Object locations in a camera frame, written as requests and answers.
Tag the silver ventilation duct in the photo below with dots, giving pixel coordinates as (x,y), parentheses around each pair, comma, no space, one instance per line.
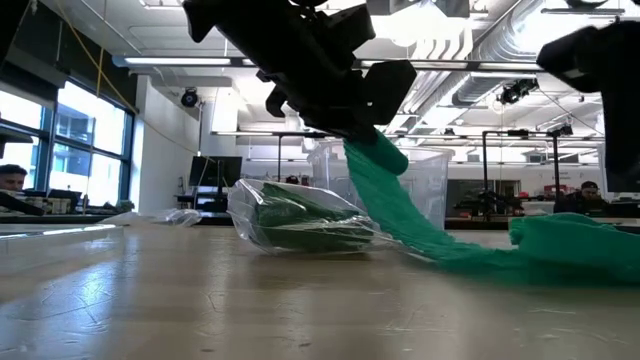
(500,40)

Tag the black distant table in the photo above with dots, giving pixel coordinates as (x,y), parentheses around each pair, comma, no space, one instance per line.
(475,223)

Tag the dark ceiling box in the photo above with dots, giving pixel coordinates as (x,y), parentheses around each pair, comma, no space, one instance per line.
(452,7)
(387,6)

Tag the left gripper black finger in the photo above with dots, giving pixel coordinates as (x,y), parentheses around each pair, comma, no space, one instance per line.
(345,122)

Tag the black round wall speaker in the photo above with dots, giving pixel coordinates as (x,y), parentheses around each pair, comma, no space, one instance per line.
(189,98)

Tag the dark bench with equipment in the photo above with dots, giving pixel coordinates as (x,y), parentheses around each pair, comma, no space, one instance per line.
(65,205)

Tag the clear plastic bag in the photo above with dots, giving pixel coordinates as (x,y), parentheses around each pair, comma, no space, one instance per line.
(245,210)
(165,217)

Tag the black distant robot arms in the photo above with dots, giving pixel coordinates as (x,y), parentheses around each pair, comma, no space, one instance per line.
(492,200)

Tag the person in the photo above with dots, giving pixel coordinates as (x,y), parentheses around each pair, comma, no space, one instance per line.
(590,189)
(12,177)

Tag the large blue-framed window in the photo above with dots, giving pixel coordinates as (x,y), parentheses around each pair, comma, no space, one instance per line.
(90,120)

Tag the black monitor on stand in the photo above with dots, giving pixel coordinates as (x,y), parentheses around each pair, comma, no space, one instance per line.
(215,170)

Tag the teal green ribbed bandage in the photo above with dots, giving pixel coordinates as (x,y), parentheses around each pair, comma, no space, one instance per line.
(400,215)

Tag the long LED light bar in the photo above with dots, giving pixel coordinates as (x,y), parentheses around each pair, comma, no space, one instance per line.
(175,61)

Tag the black overhead camera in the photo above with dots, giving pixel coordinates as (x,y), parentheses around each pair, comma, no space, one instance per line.
(517,91)

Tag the black ceiling track fixture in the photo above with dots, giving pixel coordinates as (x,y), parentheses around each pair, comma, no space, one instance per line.
(585,10)

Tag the black computer monitor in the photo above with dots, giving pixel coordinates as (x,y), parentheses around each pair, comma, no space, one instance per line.
(622,185)

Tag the clear plastic container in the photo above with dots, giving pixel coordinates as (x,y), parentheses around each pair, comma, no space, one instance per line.
(430,185)

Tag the black camera on distant frame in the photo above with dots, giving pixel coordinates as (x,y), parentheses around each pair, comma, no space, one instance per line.
(564,130)

